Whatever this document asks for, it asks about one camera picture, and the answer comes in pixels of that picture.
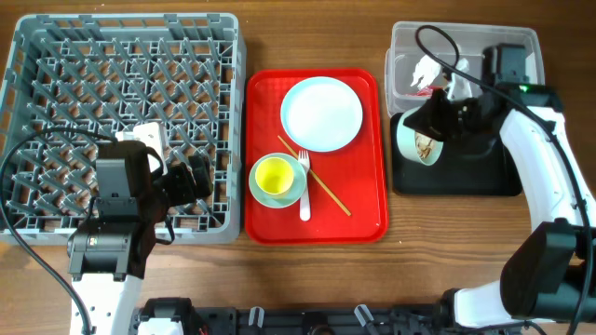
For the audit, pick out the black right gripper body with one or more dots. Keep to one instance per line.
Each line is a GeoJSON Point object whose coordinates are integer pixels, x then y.
{"type": "Point", "coordinates": [454, 120]}

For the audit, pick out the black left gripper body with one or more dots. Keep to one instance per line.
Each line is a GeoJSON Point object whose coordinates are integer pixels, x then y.
{"type": "Point", "coordinates": [178, 187]}

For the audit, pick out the red snack wrapper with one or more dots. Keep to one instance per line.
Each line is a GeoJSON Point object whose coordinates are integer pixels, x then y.
{"type": "Point", "coordinates": [425, 92]}

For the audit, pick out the rice food scraps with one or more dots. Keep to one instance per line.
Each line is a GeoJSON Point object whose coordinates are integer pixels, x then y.
{"type": "Point", "coordinates": [424, 145]}

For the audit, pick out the green bowl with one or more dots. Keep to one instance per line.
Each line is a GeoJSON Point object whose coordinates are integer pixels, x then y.
{"type": "Point", "coordinates": [405, 142]}

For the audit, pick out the white napkin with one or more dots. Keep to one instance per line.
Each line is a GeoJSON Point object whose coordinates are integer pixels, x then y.
{"type": "Point", "coordinates": [425, 72]}

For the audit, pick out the yellow plastic cup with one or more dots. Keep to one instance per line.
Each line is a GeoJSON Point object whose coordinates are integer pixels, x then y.
{"type": "Point", "coordinates": [274, 176]}

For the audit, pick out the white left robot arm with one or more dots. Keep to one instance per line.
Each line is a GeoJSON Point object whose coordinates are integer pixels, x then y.
{"type": "Point", "coordinates": [109, 250]}

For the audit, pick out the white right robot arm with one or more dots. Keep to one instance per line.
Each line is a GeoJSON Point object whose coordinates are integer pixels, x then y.
{"type": "Point", "coordinates": [551, 276]}

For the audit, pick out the grey dishwasher rack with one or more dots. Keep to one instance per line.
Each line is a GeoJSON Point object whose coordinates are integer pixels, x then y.
{"type": "Point", "coordinates": [73, 81]}

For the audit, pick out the black plastic tray bin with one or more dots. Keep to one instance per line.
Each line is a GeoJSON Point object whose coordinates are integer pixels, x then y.
{"type": "Point", "coordinates": [480, 165]}

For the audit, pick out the clear plastic bin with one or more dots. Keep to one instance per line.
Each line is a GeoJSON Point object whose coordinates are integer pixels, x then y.
{"type": "Point", "coordinates": [471, 40]}

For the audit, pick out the light blue saucer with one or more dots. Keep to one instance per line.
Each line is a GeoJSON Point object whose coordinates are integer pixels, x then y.
{"type": "Point", "coordinates": [291, 197]}

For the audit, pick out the wooden chopstick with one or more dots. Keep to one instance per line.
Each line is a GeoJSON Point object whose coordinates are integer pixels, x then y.
{"type": "Point", "coordinates": [320, 182]}

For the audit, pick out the white plastic fork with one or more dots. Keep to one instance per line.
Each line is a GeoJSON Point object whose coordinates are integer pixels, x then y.
{"type": "Point", "coordinates": [305, 211]}

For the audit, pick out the red plastic tray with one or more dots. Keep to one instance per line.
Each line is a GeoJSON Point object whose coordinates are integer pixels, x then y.
{"type": "Point", "coordinates": [355, 173]}

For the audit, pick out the light blue plate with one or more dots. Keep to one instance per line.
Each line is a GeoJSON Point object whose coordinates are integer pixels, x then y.
{"type": "Point", "coordinates": [321, 114]}

